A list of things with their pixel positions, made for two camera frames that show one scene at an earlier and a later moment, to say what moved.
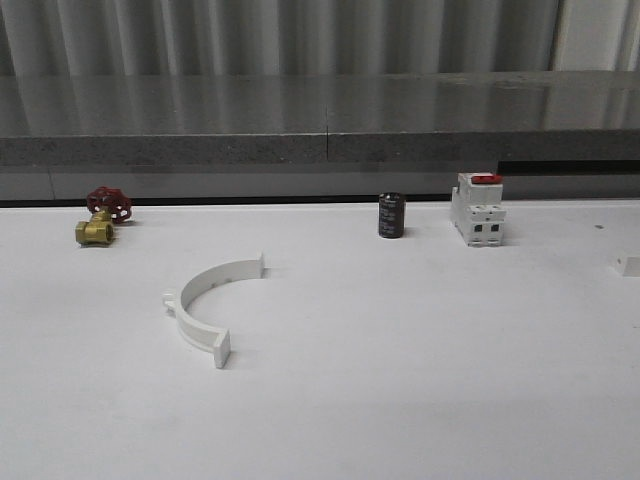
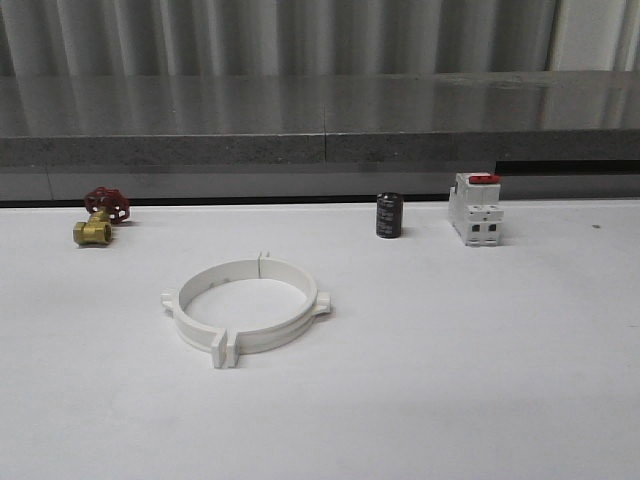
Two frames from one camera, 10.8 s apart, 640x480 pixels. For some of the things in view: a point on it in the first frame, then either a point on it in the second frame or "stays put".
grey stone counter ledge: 309,138 stays put
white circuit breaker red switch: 477,209 stays put
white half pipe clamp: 632,267 -> 319,304
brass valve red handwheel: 108,205 stays put
